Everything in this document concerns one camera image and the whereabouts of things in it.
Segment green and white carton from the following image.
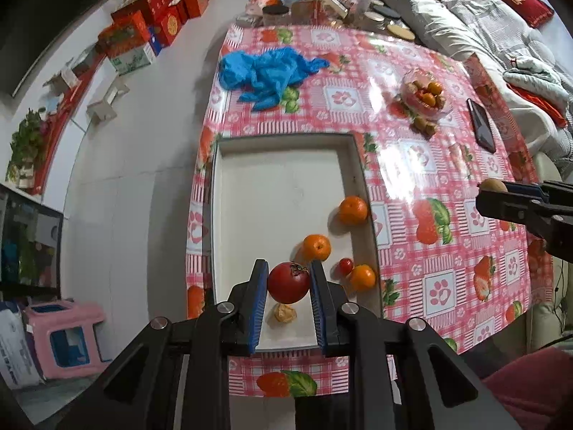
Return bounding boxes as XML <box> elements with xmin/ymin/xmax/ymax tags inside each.
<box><xmin>107</xmin><ymin>42</ymin><xmax>157</xmax><ymax>76</ymax></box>

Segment clear glass bowl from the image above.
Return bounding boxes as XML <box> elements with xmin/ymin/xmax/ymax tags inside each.
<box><xmin>401</xmin><ymin>69</ymin><xmax>451</xmax><ymax>117</ymax></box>

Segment glass display cabinet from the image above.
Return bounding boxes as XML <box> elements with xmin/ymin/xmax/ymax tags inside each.
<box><xmin>0</xmin><ymin>183</ymin><xmax>64</xmax><ymax>301</ymax></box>

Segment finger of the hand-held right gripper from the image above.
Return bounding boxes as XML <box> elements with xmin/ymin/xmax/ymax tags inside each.
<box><xmin>508</xmin><ymin>180</ymin><xmax>573</xmax><ymax>213</ymax></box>
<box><xmin>476</xmin><ymin>190</ymin><xmax>573</xmax><ymax>256</ymax></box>

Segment small orange fruit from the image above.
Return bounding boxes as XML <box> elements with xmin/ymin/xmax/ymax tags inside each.
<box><xmin>302</xmin><ymin>234</ymin><xmax>332</xmax><ymax>262</ymax></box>
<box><xmin>349</xmin><ymin>264</ymin><xmax>377</xmax><ymax>292</ymax></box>

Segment large orange mandarin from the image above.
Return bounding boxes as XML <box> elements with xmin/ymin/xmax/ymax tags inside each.
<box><xmin>338</xmin><ymin>195</ymin><xmax>369</xmax><ymax>226</ymax></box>

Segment black smartphone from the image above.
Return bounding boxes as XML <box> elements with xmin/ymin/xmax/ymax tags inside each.
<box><xmin>467</xmin><ymin>97</ymin><xmax>497</xmax><ymax>154</ymax></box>

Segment white printed bag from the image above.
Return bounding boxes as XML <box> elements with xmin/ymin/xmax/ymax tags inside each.
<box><xmin>0</xmin><ymin>302</ymin><xmax>45</xmax><ymax>390</ymax></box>

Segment white rectangular tray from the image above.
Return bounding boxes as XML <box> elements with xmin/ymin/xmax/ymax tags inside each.
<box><xmin>208</xmin><ymin>132</ymin><xmax>383</xmax><ymax>354</ymax></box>

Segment stack of red gift boxes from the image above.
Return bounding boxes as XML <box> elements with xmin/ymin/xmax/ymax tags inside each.
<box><xmin>98</xmin><ymin>0</ymin><xmax>215</xmax><ymax>59</ymax></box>

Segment blue disposable gloves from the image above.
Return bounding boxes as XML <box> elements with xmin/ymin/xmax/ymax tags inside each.
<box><xmin>219</xmin><ymin>47</ymin><xmax>332</xmax><ymax>113</ymax></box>

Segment green potted plant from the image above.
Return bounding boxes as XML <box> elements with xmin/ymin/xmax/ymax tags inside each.
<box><xmin>5</xmin><ymin>107</ymin><xmax>50</xmax><ymax>189</ymax></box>

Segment red folded cloth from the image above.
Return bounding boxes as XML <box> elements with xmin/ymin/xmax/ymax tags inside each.
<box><xmin>510</xmin><ymin>83</ymin><xmax>567</xmax><ymax>128</ymax></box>

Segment dried husk physalis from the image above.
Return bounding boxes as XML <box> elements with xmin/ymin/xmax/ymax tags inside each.
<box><xmin>273</xmin><ymin>303</ymin><xmax>298</xmax><ymax>323</ymax></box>

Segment white cardboard stand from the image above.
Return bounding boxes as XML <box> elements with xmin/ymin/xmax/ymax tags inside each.
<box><xmin>44</xmin><ymin>60</ymin><xmax>83</xmax><ymax>90</ymax></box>
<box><xmin>86</xmin><ymin>78</ymin><xmax>130</xmax><ymax>123</ymax></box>

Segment person's red trouser leg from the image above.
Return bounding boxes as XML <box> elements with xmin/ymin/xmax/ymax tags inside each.
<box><xmin>481</xmin><ymin>358</ymin><xmax>573</xmax><ymax>430</ymax></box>

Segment round wooden coaster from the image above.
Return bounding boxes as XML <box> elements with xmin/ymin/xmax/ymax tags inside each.
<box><xmin>387</xmin><ymin>22</ymin><xmax>415</xmax><ymax>41</ymax></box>

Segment red embroidered cushion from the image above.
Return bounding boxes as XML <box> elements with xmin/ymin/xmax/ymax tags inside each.
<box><xmin>487</xmin><ymin>0</ymin><xmax>555</xmax><ymax>28</ymax></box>

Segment pink plastic stool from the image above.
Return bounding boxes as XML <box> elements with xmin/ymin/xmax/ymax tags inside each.
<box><xmin>24</xmin><ymin>301</ymin><xmax>112</xmax><ymax>379</ymax></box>

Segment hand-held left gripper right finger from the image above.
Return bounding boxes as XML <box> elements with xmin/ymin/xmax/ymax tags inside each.
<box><xmin>310</xmin><ymin>260</ymin><xmax>522</xmax><ymax>430</ymax></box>

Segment dark lid jar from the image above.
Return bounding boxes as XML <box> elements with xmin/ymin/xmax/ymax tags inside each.
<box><xmin>262</xmin><ymin>5</ymin><xmax>291</xmax><ymax>27</ymax></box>

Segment red tomato with stem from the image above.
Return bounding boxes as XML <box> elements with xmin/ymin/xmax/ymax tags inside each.
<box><xmin>267</xmin><ymin>261</ymin><xmax>312</xmax><ymax>304</ymax></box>

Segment grey quilt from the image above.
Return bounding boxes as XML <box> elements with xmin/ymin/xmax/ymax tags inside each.
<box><xmin>371</xmin><ymin>0</ymin><xmax>573</xmax><ymax>162</ymax></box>

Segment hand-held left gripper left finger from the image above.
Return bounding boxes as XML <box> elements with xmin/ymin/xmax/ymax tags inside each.
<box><xmin>56</xmin><ymin>259</ymin><xmax>269</xmax><ymax>430</ymax></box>

